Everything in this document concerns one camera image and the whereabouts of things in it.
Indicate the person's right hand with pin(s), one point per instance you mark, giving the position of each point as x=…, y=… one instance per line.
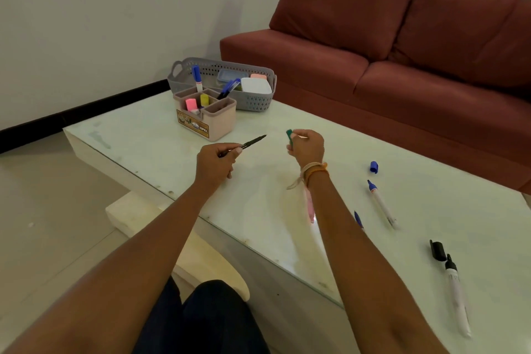
x=309, y=148

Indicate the person's left hand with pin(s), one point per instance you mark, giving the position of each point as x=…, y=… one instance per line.
x=215, y=165

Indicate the green marker cap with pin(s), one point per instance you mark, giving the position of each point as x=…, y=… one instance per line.
x=289, y=136

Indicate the pink compartment pen organizer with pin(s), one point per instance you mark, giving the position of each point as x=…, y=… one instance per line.
x=215, y=121

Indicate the thin black marker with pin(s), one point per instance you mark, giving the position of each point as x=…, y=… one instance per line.
x=253, y=141

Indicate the pink pen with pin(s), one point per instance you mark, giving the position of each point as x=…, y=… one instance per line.
x=309, y=206

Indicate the pink highlighter cap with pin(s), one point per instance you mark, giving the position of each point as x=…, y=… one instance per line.
x=191, y=104

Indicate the blue glue stick yellow cap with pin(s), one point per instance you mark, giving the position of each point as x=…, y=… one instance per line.
x=204, y=100

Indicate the blue marker cap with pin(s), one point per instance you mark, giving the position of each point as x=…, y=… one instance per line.
x=196, y=73
x=374, y=167

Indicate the grey perforated plastic basket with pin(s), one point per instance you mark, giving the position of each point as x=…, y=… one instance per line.
x=257, y=102

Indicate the black pen clear blue cap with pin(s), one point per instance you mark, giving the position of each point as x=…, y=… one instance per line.
x=233, y=85

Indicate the white lidded container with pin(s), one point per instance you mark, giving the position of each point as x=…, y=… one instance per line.
x=256, y=85

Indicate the blue patterned pen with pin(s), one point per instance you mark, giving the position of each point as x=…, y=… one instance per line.
x=359, y=220

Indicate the small pink box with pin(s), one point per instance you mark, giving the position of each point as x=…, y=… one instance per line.
x=258, y=75

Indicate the grey-blue lidded square container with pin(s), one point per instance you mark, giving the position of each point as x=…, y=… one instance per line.
x=227, y=75

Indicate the black marker cap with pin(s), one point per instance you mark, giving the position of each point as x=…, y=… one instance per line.
x=437, y=250

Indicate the white marker black tip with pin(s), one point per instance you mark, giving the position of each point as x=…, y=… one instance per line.
x=458, y=295

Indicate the person's right forearm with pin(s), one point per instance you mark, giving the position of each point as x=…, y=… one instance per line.
x=365, y=275

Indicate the person's left forearm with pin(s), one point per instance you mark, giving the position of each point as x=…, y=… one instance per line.
x=124, y=275

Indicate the white glass-top coffee table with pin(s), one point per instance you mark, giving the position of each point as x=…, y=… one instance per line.
x=435, y=200

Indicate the red fabric sofa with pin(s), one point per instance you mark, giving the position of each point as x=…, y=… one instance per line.
x=332, y=55

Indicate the black skirting board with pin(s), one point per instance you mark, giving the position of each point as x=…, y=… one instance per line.
x=83, y=111

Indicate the dark blue jeans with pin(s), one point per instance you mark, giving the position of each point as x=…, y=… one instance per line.
x=207, y=320

